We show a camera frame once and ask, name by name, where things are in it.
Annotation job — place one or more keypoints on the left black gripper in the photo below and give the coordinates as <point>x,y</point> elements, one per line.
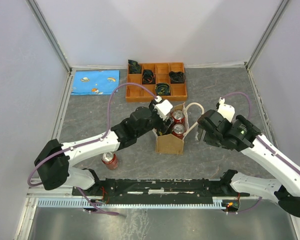
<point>162,127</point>

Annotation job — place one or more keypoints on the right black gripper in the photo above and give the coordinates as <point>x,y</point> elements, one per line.
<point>208,139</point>

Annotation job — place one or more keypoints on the canvas tote bag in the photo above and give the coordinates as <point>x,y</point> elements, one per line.
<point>170,144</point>

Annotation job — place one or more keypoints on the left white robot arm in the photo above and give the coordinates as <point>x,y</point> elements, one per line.
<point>56,162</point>

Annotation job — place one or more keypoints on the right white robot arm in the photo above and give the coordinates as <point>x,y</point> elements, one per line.
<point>244,137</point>

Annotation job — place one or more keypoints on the rolled dark sock bottom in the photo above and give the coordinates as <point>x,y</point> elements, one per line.
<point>163,89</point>

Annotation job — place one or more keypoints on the orange wooden compartment tray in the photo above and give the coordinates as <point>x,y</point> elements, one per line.
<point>138,92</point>

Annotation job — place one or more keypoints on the rolled dark sock right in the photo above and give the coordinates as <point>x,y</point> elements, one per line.
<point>178,77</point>

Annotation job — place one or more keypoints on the rolled dark sock top-left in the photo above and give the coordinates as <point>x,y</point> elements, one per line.
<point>134,67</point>

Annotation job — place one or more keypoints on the blue patterned cloth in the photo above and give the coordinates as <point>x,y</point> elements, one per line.
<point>95,82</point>

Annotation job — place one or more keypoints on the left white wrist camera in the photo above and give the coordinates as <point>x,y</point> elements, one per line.
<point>162,106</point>

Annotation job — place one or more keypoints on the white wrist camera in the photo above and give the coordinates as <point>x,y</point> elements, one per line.
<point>162,106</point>
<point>226,110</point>

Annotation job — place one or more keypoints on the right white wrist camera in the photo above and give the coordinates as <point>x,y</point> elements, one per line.
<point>226,110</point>

